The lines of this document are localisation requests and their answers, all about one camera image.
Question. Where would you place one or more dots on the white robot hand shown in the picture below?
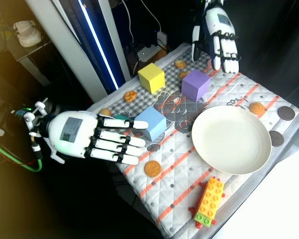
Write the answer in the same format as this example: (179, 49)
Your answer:
(64, 132)
(218, 22)

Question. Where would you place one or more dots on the purple foam cube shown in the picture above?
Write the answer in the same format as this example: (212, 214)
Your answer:
(195, 84)

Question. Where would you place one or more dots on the yellow foam cube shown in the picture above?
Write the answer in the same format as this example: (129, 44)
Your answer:
(150, 77)

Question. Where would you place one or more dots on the blue foam cube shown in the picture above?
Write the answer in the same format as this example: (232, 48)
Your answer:
(153, 122)

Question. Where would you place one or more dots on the cream round plate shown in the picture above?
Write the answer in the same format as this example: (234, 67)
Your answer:
(229, 139)

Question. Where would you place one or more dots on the orange toy cookie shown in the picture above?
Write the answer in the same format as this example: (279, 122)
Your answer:
(181, 64)
(183, 74)
(152, 168)
(256, 108)
(130, 96)
(105, 112)

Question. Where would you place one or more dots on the white power adapter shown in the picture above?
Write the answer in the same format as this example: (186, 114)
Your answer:
(162, 37)

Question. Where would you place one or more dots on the small teal block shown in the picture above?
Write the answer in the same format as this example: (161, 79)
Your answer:
(120, 116)

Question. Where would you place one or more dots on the white power strip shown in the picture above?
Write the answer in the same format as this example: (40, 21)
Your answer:
(147, 53)

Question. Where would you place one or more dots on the grey shelf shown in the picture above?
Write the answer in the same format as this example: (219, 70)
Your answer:
(32, 58)

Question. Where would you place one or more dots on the white moulded object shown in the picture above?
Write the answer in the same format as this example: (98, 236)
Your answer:
(27, 32)

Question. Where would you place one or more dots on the brown toy cookie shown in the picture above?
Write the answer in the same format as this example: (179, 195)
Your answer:
(286, 113)
(276, 138)

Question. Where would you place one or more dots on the grey quilt with bear print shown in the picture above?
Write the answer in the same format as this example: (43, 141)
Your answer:
(179, 174)

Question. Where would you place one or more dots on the orange and green brick toy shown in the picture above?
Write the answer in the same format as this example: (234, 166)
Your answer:
(210, 199)

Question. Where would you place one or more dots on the white post with blue light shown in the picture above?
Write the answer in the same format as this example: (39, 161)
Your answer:
(64, 49)

